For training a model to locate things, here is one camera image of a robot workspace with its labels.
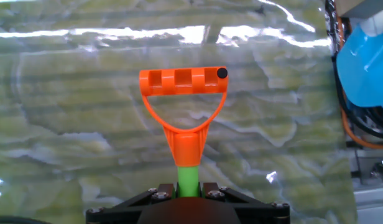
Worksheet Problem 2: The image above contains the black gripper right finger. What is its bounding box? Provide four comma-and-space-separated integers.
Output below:
199, 182, 290, 224

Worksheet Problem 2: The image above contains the orange cable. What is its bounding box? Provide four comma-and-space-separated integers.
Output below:
336, 15, 383, 150

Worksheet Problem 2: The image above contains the small dark metal bracket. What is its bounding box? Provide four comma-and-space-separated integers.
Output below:
353, 151, 383, 187

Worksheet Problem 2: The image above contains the blue plastic object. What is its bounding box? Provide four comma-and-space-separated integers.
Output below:
336, 18, 383, 108

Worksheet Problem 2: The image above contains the green marble pattern mat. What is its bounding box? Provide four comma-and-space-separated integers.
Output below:
0, 0, 359, 224

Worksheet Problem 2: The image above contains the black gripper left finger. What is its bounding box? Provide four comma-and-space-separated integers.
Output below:
85, 182, 180, 224

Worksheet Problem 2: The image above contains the orange green toy shovel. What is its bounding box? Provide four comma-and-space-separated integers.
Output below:
138, 67, 229, 198

